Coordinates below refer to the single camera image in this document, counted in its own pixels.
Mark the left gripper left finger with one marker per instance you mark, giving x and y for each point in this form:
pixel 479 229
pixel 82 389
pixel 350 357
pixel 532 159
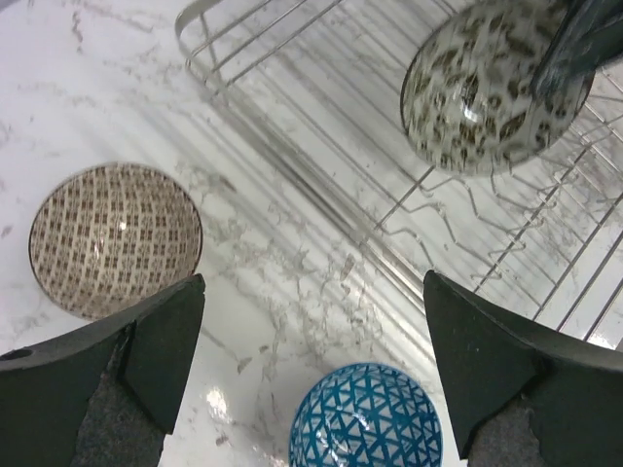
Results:
pixel 106 394

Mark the leaf pattern bowl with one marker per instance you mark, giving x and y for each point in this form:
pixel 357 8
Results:
pixel 466 104

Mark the brown square pattern bowl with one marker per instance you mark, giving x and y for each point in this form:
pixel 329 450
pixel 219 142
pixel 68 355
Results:
pixel 112 235

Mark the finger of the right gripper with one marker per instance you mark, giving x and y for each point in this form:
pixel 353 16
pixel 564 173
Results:
pixel 589 37

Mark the blue triangle pattern bowl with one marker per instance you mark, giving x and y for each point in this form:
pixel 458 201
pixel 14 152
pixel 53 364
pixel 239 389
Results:
pixel 366 414

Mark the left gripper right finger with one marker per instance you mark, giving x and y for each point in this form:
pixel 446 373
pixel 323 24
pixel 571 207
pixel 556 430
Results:
pixel 519 393

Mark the metal wire dish rack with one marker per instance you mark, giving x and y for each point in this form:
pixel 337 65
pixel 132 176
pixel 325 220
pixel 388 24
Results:
pixel 314 88

